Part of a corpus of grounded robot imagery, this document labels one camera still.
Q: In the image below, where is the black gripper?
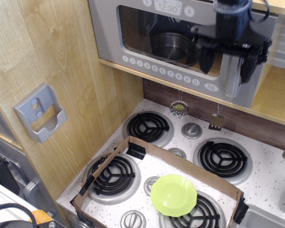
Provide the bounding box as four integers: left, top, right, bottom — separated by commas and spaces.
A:
191, 9, 272, 84

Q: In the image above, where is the grey toy microwave door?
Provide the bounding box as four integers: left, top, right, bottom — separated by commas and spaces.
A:
88, 0, 278, 107

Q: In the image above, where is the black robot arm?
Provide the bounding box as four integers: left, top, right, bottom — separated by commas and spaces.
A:
191, 0, 272, 84

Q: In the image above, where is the steel pot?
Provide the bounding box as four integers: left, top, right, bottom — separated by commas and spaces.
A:
150, 33, 197, 67

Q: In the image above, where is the hanging small spatula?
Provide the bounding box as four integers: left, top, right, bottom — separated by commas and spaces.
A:
209, 104, 224, 131

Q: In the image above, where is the hanging round strainer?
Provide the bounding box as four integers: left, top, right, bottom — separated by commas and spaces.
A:
170, 90, 189, 117

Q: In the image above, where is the grey back stove knob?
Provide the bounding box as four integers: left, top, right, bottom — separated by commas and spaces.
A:
181, 123, 202, 139

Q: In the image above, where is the grey stove knob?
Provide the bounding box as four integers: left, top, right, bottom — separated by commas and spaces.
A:
143, 176, 160, 196
181, 123, 202, 139
120, 210, 146, 228
168, 148, 187, 159

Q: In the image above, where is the back right black burner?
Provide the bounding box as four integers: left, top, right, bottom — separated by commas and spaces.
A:
197, 141, 248, 178

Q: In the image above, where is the black burner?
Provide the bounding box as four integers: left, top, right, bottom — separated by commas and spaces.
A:
168, 194, 221, 228
126, 112, 170, 143
92, 155, 136, 196
197, 141, 248, 178

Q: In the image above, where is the back left black burner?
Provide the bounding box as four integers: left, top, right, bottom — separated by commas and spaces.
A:
126, 112, 170, 143

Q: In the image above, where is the grey middle stove knob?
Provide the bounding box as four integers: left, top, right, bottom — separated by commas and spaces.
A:
168, 148, 187, 159

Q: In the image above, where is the green plastic plate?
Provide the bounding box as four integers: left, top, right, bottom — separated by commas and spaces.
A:
150, 174, 198, 217

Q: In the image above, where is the grey centre stove knob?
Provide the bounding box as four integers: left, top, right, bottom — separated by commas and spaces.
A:
143, 176, 160, 196

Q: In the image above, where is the front right black burner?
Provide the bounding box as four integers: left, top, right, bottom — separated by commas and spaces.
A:
168, 194, 221, 228

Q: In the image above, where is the grey sink basin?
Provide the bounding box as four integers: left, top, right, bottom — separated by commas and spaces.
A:
235, 204, 285, 228

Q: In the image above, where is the front left black burner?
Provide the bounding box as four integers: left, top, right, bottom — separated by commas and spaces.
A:
92, 155, 136, 196

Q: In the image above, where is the grey front stove knob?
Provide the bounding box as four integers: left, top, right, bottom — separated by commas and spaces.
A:
120, 210, 146, 228

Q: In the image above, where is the orange tape piece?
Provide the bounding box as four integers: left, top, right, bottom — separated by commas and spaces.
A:
32, 210, 53, 225

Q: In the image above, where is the cardboard tray wall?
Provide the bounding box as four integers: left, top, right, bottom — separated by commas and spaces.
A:
71, 136, 248, 228

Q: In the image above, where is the grey wall holder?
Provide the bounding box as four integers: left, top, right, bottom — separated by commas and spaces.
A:
13, 83, 67, 143

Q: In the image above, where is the grey oven door handle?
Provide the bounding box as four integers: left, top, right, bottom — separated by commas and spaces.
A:
23, 181, 41, 208

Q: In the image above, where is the black braided cable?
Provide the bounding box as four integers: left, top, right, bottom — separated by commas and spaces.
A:
0, 203, 38, 228

